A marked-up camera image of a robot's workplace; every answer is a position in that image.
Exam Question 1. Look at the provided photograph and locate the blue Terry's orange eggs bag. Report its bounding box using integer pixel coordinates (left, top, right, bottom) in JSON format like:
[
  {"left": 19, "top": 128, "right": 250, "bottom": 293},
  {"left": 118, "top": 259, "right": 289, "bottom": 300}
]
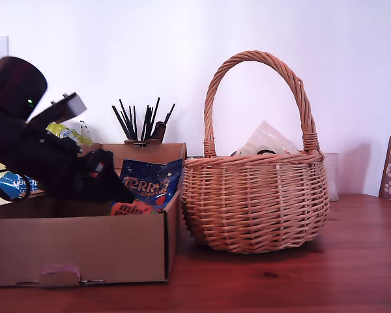
[{"left": 109, "top": 158, "right": 184, "bottom": 216}]

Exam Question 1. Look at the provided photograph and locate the white green Galaxy eggs bag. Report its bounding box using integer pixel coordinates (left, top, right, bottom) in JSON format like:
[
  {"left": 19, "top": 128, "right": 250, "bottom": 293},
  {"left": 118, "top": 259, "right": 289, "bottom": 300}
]
[{"left": 229, "top": 120, "right": 301, "bottom": 157}]

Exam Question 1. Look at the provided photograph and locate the brown cardboard box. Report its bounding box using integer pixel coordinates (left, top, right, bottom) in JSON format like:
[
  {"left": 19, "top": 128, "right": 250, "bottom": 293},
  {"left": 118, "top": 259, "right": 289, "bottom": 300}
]
[{"left": 0, "top": 139, "right": 187, "bottom": 288}]

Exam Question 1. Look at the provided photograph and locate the woven wicker basket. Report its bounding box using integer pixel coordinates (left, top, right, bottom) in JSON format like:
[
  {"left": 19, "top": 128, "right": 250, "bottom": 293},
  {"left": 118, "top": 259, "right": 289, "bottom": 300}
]
[{"left": 181, "top": 50, "right": 330, "bottom": 254}]

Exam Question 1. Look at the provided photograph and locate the dark brown bottle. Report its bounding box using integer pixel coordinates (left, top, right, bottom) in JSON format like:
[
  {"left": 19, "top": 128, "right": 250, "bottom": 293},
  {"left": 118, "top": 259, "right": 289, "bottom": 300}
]
[{"left": 151, "top": 121, "right": 167, "bottom": 143}]

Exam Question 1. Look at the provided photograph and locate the kitchen towel pack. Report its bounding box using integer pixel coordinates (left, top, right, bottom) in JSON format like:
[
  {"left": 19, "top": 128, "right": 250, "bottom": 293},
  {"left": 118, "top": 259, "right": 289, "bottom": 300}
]
[{"left": 0, "top": 120, "right": 94, "bottom": 207}]

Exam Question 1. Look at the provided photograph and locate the wrist camera box with bracket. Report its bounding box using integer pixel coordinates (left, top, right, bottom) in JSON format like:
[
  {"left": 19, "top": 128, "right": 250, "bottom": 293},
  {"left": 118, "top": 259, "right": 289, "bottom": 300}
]
[{"left": 25, "top": 92, "right": 87, "bottom": 125}]

